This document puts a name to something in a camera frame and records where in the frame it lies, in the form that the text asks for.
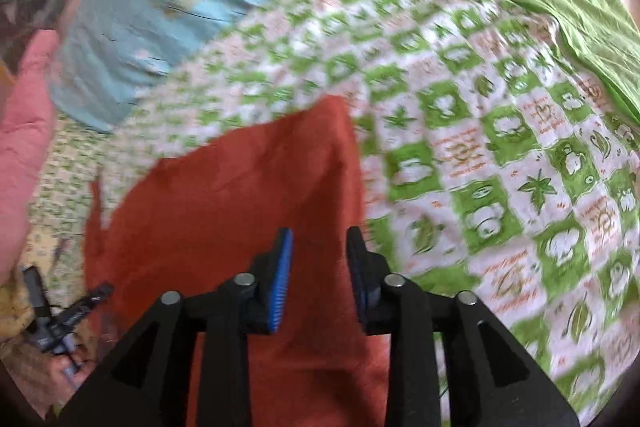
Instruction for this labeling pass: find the yellow printed cloth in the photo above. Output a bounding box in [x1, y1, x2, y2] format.
[0, 225, 62, 343]

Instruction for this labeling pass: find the rust red knit garment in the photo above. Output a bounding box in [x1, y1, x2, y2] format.
[84, 96, 388, 426]

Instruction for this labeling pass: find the green white patterned bedsheet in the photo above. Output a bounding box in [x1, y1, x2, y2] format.
[32, 0, 639, 421]

